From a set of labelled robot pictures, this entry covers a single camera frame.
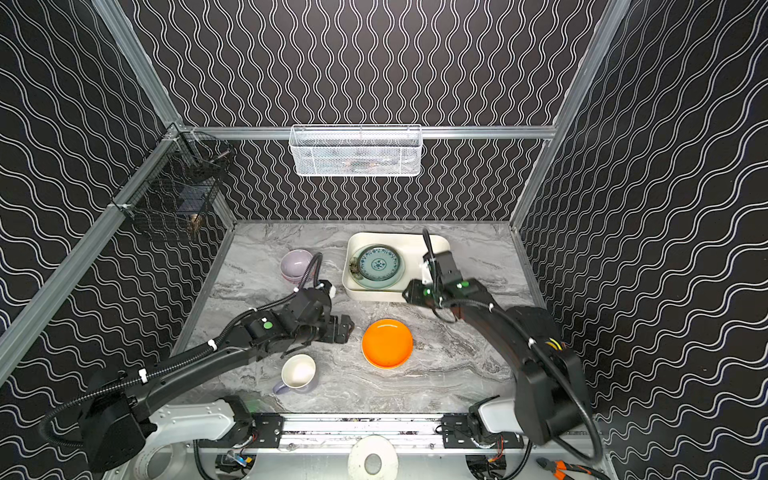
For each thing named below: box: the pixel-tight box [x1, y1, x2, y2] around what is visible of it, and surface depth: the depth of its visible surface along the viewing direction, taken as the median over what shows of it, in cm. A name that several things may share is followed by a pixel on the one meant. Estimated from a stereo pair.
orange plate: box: [362, 318, 413, 369], surface depth 91 cm
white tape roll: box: [348, 434, 399, 480], surface depth 72 cm
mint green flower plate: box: [355, 244, 406, 289], surface depth 105 cm
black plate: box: [359, 245, 401, 281], surface depth 106 cm
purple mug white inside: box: [272, 354, 317, 394], surface depth 80 cm
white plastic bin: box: [342, 232, 451, 303], surface depth 105 cm
